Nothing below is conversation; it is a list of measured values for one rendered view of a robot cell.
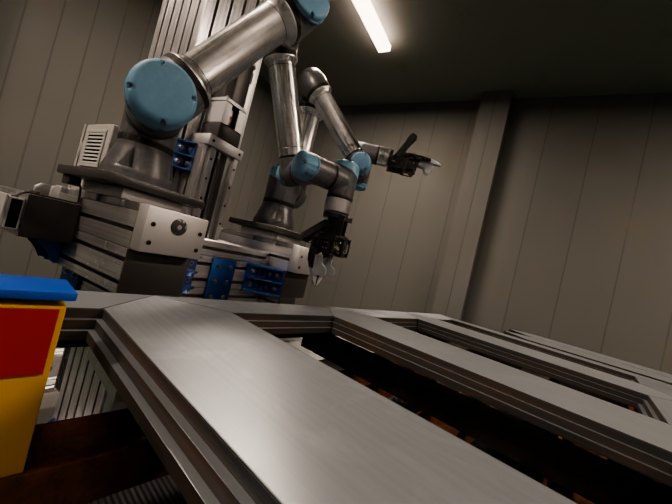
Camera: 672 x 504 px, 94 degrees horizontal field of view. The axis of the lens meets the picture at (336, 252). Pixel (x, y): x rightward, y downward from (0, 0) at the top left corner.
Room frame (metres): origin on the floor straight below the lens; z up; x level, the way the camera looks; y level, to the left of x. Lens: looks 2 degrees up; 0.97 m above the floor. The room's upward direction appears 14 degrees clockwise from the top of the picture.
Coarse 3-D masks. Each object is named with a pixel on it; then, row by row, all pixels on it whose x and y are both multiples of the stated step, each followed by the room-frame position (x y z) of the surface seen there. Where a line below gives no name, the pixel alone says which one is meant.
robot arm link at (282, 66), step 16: (288, 48) 0.84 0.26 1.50; (272, 64) 0.85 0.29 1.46; (288, 64) 0.85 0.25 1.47; (272, 80) 0.87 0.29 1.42; (288, 80) 0.86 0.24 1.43; (272, 96) 0.88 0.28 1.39; (288, 96) 0.87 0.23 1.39; (288, 112) 0.88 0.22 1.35; (288, 128) 0.88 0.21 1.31; (288, 144) 0.89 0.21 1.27; (288, 160) 0.90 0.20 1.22; (288, 176) 0.90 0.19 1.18
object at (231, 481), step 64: (64, 320) 0.36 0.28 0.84; (256, 320) 0.56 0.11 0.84; (320, 320) 0.69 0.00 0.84; (384, 320) 0.90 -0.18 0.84; (448, 320) 1.28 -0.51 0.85; (128, 384) 0.28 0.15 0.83; (448, 384) 0.53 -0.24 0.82; (576, 384) 0.77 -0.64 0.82; (192, 448) 0.21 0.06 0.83; (640, 448) 0.39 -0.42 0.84
